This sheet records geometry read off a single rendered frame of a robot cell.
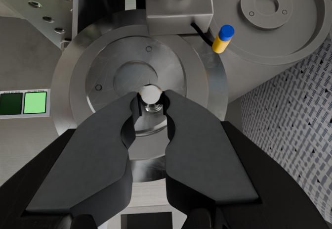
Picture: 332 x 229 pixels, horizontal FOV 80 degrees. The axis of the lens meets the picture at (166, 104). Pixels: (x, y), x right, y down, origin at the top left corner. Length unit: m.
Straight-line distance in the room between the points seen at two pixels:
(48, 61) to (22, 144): 1.81
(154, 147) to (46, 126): 0.44
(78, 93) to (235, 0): 0.17
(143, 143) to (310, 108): 0.18
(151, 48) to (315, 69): 0.17
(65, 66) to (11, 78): 2.23
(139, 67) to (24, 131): 0.48
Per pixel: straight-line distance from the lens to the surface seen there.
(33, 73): 2.36
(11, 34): 2.59
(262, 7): 0.23
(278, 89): 0.31
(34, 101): 0.59
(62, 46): 0.59
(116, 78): 0.16
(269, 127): 0.34
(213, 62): 0.18
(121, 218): 0.55
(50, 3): 0.47
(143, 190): 0.51
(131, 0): 0.64
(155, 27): 0.17
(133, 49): 0.16
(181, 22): 0.17
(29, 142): 0.59
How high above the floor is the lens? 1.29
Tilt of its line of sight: 10 degrees down
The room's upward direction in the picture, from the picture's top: 177 degrees clockwise
